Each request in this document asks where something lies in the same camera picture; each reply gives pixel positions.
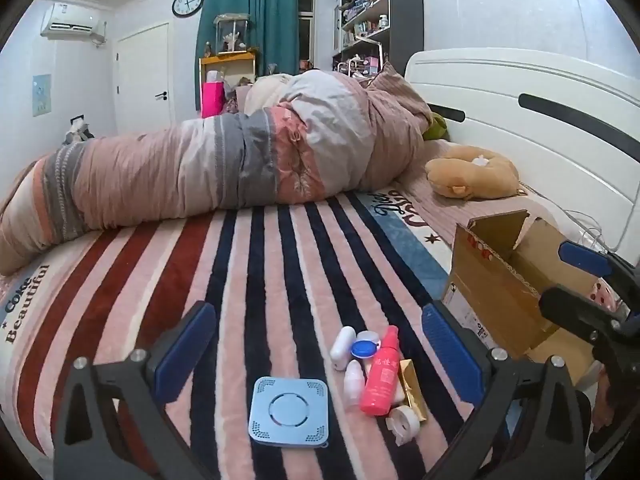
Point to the brown plush toy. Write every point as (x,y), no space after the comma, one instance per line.
(475,177)

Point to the blue-lidded round jar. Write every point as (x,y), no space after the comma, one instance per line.
(363,349)

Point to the white oblong case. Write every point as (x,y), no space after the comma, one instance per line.
(342,347)

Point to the yellow cabinet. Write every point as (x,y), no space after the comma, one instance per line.
(227,62)

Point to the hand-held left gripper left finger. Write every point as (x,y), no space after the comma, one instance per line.
(184,352)

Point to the grey stuffed toy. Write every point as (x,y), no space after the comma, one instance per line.
(79,133)

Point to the pink spotted pouch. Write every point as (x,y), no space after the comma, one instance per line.
(604,294)

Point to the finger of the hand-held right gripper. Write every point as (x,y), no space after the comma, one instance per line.
(582,256)
(567,306)

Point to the green plush toy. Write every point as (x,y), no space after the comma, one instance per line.
(436,129)

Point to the brown cardboard box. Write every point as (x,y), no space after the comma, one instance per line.
(500,280)

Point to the light blue wall poster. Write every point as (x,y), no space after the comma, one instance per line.
(42,95)

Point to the window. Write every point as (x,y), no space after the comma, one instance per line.
(306,25)

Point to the cluttered bookshelf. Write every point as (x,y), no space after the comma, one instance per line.
(362,15)

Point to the white air conditioner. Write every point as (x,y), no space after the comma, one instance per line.
(72,22)

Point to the white round jar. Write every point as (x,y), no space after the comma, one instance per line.
(369,335)

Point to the white bed headboard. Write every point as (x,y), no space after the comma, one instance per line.
(500,95)

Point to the pink spray bottle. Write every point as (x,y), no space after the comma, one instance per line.
(381,377)

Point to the striped plush blanket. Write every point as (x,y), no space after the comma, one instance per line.
(250,280)

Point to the gold and white small box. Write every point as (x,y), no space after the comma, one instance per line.
(415,391)

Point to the glass display case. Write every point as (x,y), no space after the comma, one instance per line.
(231,34)

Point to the dark tall cabinet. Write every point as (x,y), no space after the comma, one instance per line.
(406,10)

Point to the teal curtain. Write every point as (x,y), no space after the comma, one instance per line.
(272,25)

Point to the white door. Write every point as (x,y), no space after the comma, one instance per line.
(142,80)

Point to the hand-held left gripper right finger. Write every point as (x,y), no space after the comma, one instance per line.
(450,355)

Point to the pink bag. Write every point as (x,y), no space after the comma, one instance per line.
(212,100)

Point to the round wall clock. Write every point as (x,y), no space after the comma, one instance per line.
(188,3)

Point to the pink and grey duvet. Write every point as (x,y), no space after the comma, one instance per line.
(165,175)

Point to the light blue square device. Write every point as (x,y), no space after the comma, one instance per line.
(289,412)

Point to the small white dropper bottle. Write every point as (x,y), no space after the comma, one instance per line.
(354,379)

